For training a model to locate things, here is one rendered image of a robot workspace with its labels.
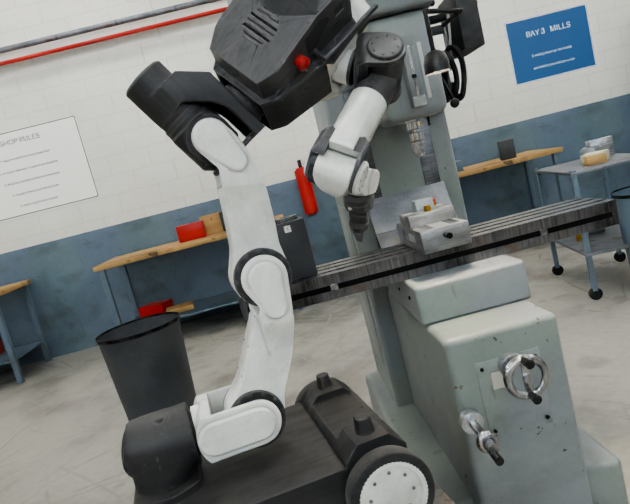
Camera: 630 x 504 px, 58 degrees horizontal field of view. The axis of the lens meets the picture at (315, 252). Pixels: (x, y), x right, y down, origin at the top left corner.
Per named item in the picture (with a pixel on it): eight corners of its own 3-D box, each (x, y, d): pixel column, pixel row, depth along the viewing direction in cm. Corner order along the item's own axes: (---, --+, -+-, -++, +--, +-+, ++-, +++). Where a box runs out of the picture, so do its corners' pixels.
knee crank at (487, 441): (513, 463, 133) (508, 440, 132) (488, 470, 133) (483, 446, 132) (480, 423, 155) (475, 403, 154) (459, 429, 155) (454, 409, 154)
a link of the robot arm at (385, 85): (388, 84, 125) (410, 43, 130) (350, 73, 127) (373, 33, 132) (385, 120, 135) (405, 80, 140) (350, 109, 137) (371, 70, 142)
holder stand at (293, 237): (318, 273, 185) (302, 213, 182) (252, 291, 183) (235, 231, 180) (314, 268, 197) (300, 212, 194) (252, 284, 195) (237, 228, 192)
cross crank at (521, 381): (562, 399, 138) (553, 353, 137) (515, 411, 138) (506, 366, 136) (532, 376, 154) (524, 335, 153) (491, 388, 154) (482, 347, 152)
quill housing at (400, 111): (452, 108, 176) (429, 3, 172) (387, 125, 176) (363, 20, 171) (435, 115, 195) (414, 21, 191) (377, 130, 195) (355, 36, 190)
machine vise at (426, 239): (473, 242, 170) (465, 206, 169) (424, 255, 170) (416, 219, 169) (440, 231, 205) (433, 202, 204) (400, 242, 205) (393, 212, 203)
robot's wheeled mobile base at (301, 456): (147, 624, 116) (99, 476, 111) (153, 499, 166) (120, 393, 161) (426, 508, 130) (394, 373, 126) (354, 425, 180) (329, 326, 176)
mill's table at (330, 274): (620, 223, 182) (616, 199, 181) (244, 322, 178) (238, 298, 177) (581, 218, 205) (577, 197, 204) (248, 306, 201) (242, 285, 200)
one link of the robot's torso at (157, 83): (122, 89, 125) (177, 34, 127) (126, 100, 138) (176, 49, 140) (217, 177, 132) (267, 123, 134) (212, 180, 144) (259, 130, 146)
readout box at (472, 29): (489, 43, 203) (477, -17, 201) (464, 49, 203) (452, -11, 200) (470, 55, 223) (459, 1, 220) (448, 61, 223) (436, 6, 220)
